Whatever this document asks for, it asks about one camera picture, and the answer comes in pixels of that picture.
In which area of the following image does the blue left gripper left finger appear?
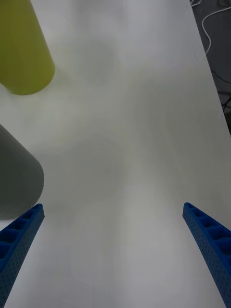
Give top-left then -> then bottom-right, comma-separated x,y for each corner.
0,203 -> 45,308

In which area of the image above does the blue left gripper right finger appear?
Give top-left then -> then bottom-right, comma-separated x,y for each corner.
182,202 -> 231,308

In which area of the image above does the grey plastic bin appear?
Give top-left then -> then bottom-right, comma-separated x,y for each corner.
0,124 -> 45,220

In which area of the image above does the yellow-green plastic bin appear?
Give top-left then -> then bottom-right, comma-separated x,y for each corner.
0,0 -> 56,96

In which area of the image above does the white coiled floor cable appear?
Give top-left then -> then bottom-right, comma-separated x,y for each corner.
191,0 -> 231,56

